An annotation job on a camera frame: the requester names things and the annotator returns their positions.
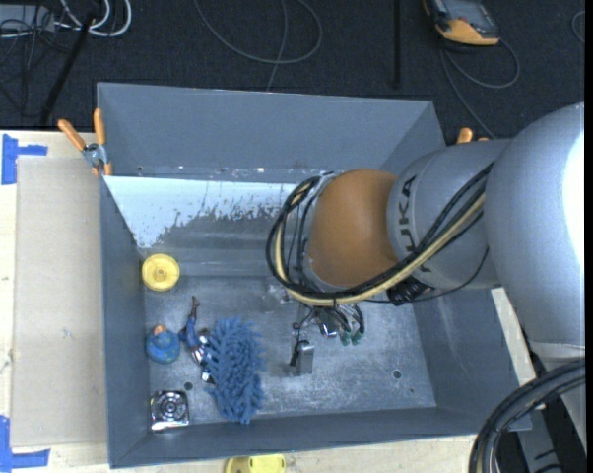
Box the small toy figure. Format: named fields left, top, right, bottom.
left=177, top=296, right=216, bottom=384

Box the yellow round disc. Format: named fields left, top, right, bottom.
left=141, top=253, right=182, bottom=293

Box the shiny square metal piece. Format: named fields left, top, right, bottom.
left=149, top=389, right=191, bottom=434

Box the grey metal bin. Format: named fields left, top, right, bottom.
left=96, top=82, right=532, bottom=468

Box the blue fluffy duster cloth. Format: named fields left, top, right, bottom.
left=204, top=315, right=268, bottom=425

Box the pale wood flat board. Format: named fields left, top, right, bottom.
left=9, top=155, right=108, bottom=448

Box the blue toy duck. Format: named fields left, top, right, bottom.
left=145, top=324, right=181, bottom=366

